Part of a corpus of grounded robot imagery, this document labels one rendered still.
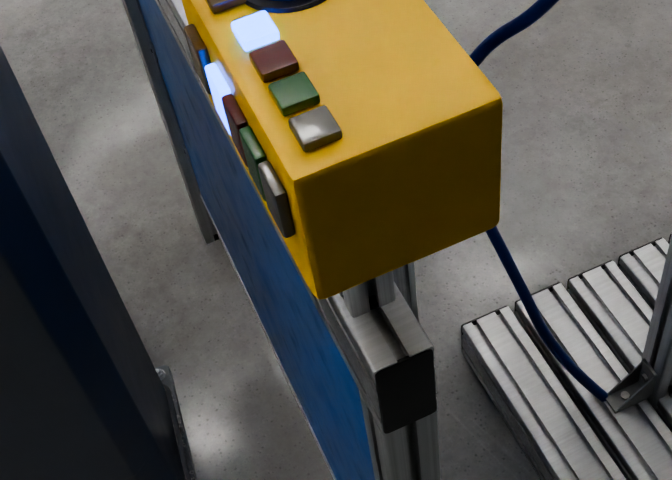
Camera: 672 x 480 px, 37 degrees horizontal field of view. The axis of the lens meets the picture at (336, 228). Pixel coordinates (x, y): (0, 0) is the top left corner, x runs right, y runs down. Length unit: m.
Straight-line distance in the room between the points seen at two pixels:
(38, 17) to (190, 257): 0.81
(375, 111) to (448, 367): 1.19
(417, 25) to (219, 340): 1.25
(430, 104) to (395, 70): 0.03
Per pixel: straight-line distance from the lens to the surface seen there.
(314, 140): 0.42
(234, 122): 0.46
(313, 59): 0.46
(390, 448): 0.69
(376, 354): 0.61
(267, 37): 0.47
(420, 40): 0.47
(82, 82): 2.17
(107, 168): 1.98
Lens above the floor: 1.38
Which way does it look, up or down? 51 degrees down
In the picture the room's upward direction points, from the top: 10 degrees counter-clockwise
